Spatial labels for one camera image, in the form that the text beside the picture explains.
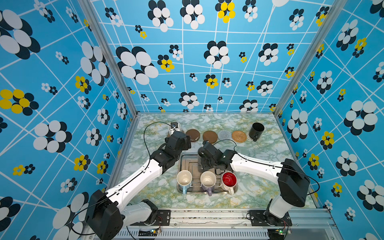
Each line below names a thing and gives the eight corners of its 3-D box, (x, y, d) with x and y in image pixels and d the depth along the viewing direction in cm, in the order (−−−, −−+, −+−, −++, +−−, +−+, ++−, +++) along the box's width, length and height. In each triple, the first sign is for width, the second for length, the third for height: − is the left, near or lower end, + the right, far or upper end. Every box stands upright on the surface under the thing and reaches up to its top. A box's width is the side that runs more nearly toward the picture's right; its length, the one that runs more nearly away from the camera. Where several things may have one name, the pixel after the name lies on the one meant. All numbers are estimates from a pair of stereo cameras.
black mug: (253, 143, 104) (258, 134, 96) (246, 133, 109) (250, 124, 101) (263, 140, 105) (268, 131, 97) (255, 130, 111) (260, 121, 103)
